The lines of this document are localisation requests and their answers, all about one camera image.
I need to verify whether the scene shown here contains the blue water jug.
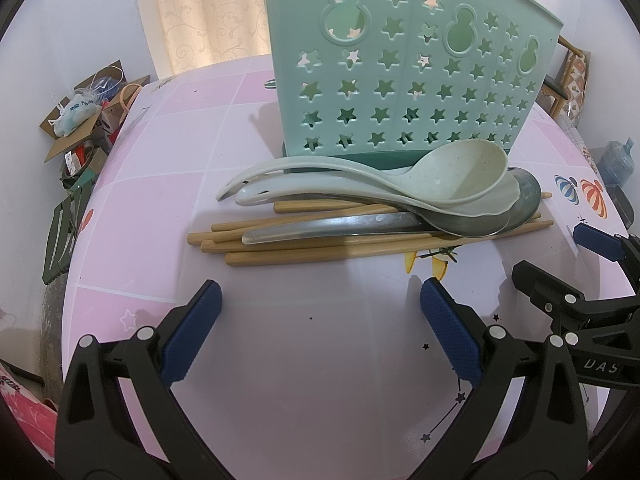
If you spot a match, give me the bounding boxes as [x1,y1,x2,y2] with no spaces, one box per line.
[597,142,637,188]

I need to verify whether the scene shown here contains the red paper bag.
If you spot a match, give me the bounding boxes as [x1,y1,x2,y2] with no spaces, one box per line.
[100,84,146,151]

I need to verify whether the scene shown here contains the pale blue plastic bag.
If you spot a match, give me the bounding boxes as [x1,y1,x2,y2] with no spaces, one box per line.
[50,87,103,136]

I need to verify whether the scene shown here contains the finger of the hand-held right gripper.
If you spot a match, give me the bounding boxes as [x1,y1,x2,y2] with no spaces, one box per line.
[511,259,640,333]
[572,223,640,291]

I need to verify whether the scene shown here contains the cardboard box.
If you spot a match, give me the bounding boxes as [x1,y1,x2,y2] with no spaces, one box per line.
[41,72,151,163]

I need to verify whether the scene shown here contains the dark grey appliance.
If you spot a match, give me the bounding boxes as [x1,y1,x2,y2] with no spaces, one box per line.
[610,185,636,231]

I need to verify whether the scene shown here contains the green folding chair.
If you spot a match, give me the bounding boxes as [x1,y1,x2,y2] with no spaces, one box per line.
[42,160,101,286]

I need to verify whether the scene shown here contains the wooden chair with dark seat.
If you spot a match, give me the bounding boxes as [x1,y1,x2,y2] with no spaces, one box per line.
[542,35,591,111]

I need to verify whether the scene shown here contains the cream patterned curtain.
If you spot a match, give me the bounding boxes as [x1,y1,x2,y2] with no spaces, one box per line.
[132,0,273,78]

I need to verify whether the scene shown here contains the pink printed fabric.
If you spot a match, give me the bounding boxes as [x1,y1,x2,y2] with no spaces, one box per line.
[0,360,58,461]

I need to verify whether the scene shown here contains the teal plastic utensil holder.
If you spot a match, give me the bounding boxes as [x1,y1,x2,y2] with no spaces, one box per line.
[260,0,565,171]

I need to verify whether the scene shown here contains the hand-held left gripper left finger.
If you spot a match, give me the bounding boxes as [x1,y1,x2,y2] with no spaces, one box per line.
[54,280,223,480]

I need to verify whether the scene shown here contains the pink printed tablecloth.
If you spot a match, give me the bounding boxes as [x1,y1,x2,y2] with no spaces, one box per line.
[60,55,631,480]

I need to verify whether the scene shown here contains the black bin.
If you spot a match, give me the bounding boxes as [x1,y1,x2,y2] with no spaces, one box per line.
[60,140,108,188]

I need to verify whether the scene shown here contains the pile of wooden chopsticks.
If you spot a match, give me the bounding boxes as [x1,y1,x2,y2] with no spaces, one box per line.
[187,191,555,267]

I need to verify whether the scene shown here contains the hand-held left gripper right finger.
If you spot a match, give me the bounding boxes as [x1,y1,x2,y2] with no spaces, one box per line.
[420,277,590,480]

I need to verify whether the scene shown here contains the blue bag with white handles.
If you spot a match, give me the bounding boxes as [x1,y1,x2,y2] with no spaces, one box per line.
[90,67,126,101]

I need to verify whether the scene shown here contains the white scalloped plastic spoon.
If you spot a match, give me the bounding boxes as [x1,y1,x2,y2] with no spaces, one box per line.
[234,174,524,219]

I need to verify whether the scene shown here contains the rolled floral sheet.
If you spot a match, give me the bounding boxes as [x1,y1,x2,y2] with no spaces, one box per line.
[555,47,601,161]

